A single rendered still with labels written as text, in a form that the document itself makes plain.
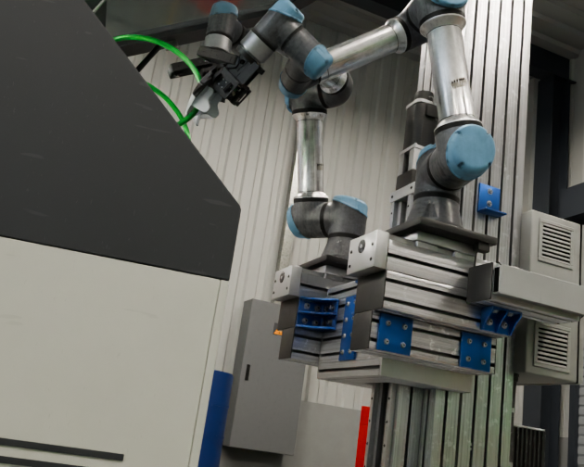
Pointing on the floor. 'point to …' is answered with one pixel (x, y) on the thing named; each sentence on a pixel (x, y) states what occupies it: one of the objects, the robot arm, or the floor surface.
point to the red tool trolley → (362, 436)
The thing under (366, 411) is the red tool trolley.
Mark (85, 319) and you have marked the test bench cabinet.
